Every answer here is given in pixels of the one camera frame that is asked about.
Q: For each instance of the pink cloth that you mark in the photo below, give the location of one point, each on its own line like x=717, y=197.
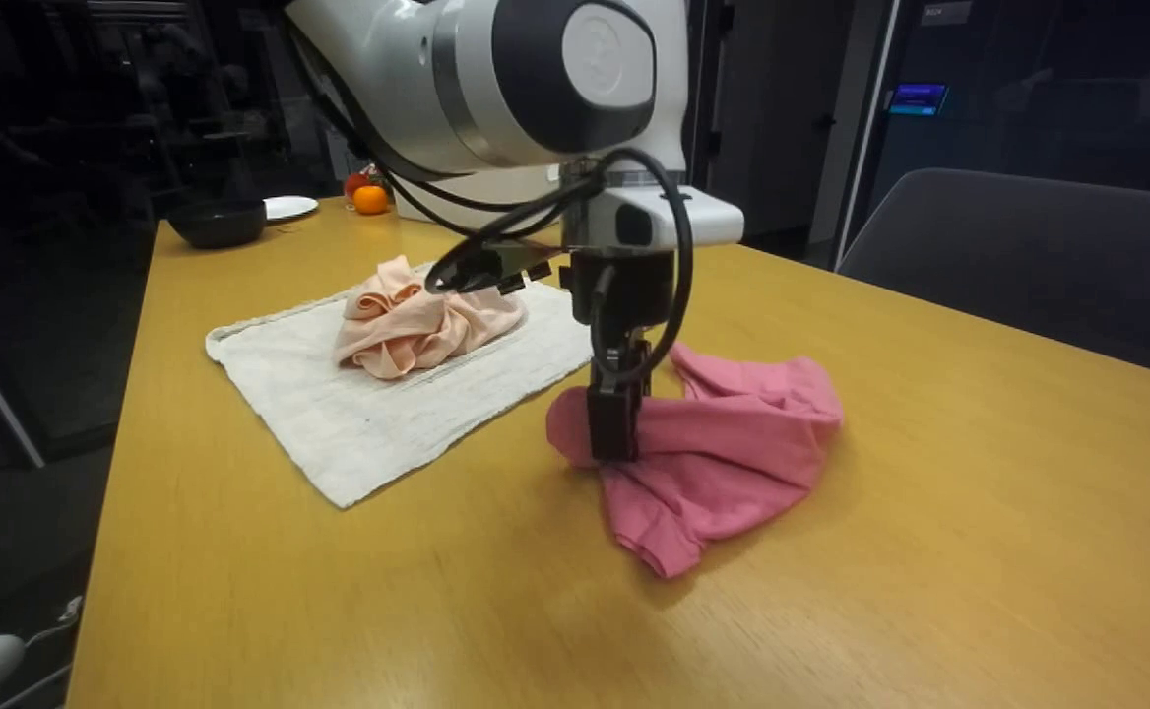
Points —
x=733, y=453

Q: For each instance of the grey office chair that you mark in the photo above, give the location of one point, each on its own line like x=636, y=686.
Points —
x=1049, y=260

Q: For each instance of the black bowl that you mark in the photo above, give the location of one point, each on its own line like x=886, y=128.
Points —
x=213, y=226

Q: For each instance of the white towel cloth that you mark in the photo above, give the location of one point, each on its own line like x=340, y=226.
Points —
x=340, y=418

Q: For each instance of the orange fruit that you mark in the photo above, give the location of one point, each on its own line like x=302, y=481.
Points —
x=372, y=197

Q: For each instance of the white plate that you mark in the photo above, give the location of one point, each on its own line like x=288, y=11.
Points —
x=293, y=208

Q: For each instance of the red fruit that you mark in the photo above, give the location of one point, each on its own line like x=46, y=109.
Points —
x=356, y=177

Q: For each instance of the white window frame post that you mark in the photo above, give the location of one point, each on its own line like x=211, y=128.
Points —
x=860, y=131

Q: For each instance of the blue lit screen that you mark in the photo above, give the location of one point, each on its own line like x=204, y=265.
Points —
x=919, y=99

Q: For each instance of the peach cloth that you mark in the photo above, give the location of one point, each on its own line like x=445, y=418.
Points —
x=418, y=330

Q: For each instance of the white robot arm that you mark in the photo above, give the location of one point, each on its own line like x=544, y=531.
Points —
x=470, y=82

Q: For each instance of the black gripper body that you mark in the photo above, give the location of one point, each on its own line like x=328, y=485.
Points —
x=621, y=296

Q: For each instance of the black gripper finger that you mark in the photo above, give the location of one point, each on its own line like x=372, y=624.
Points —
x=617, y=418

